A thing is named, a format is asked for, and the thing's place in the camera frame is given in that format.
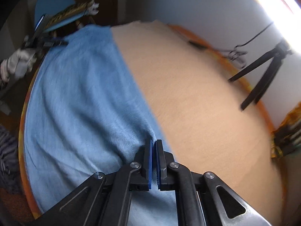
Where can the person's grey striped clothing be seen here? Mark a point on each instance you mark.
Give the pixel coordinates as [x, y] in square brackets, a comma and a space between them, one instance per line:
[7, 150]

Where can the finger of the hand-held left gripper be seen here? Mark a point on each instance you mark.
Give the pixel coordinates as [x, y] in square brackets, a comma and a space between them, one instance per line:
[57, 43]
[40, 24]

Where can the orange floral bed sheet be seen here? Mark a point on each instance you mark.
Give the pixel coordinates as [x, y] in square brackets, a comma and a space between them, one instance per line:
[33, 202]

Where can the orange patterned cloth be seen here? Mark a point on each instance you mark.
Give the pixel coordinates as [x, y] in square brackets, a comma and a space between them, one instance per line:
[289, 117]

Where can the small black tripod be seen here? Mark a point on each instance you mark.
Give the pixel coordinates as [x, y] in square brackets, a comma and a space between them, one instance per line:
[258, 63]

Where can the beige blanket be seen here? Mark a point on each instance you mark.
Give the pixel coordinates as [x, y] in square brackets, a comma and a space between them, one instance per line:
[199, 110]

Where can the blue chair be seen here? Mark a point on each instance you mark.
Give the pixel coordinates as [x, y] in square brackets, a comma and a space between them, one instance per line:
[54, 2]

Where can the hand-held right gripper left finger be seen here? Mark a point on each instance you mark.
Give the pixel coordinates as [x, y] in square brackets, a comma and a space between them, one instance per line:
[148, 164]

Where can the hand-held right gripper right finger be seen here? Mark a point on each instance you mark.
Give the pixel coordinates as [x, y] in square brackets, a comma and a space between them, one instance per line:
[158, 169]

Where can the folded silver tripod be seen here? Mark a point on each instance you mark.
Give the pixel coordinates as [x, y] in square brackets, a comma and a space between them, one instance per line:
[287, 139]

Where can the light blue denim pants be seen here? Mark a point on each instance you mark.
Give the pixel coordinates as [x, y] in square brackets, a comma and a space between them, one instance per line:
[82, 98]

